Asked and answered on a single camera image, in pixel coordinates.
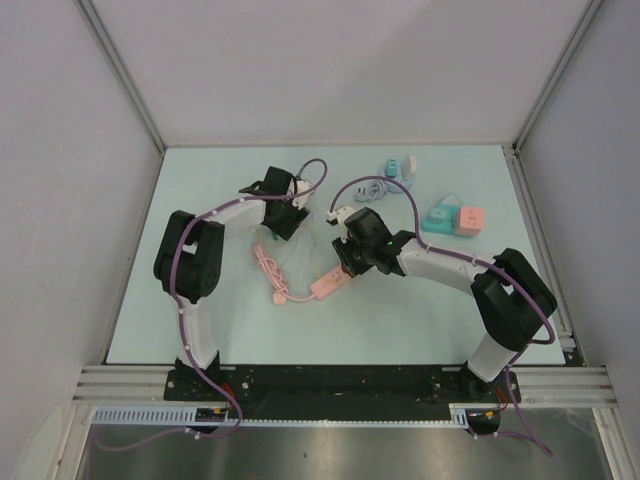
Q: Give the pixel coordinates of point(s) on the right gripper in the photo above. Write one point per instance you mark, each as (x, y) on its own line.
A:
(341, 247)

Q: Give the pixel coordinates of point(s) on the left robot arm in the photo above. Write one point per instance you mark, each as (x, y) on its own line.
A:
(189, 260)

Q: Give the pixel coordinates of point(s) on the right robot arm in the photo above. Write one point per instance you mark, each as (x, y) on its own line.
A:
(513, 301)

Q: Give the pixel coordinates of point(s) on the blue round power strip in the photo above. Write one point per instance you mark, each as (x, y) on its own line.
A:
(376, 189)

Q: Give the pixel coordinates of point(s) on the light teal charger plug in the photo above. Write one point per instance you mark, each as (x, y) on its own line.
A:
(439, 215)

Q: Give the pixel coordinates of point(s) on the teal triangular power strip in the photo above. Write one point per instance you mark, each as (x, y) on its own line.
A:
(453, 204)

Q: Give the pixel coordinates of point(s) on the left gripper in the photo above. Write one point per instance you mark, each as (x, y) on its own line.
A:
(284, 230)

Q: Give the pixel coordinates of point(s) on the pink cube socket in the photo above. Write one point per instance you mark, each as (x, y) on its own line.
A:
(469, 221)

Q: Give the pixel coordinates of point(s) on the white square adapter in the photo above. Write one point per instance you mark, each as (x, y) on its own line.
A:
(408, 169)

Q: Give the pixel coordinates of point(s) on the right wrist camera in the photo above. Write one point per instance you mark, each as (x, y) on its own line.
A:
(339, 216)

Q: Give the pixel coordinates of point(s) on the pink power strip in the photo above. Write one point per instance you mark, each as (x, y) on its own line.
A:
(329, 283)

